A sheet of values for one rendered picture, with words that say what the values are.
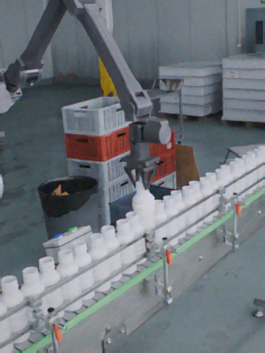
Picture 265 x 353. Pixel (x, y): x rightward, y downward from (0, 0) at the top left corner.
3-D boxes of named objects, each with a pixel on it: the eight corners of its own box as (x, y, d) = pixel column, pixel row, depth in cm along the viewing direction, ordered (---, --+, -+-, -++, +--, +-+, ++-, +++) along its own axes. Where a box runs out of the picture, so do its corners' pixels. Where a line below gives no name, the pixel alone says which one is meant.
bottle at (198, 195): (197, 229, 169) (196, 186, 164) (183, 225, 173) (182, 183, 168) (206, 224, 173) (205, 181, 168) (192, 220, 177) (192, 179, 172)
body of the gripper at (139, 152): (133, 158, 148) (132, 135, 146) (160, 162, 142) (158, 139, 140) (120, 163, 143) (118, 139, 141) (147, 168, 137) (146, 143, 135)
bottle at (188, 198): (185, 226, 172) (184, 183, 167) (199, 229, 169) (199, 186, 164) (177, 232, 168) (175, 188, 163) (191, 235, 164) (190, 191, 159)
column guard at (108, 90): (111, 102, 1143) (108, 57, 1110) (99, 102, 1168) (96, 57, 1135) (122, 100, 1172) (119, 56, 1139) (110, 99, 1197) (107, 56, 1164)
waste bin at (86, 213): (76, 283, 332) (66, 199, 313) (35, 266, 359) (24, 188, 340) (117, 258, 365) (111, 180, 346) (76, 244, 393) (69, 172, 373)
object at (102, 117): (101, 136, 378) (98, 109, 372) (61, 133, 399) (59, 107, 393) (139, 121, 427) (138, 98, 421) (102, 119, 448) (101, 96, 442)
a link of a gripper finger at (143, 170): (140, 183, 149) (139, 155, 147) (158, 187, 145) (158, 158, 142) (127, 190, 144) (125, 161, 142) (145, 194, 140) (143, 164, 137)
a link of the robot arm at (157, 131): (142, 98, 142) (123, 102, 135) (173, 100, 134) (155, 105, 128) (143, 137, 145) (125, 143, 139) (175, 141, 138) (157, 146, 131)
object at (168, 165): (144, 187, 456) (143, 165, 449) (111, 181, 479) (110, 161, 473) (177, 170, 502) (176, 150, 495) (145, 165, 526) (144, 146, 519)
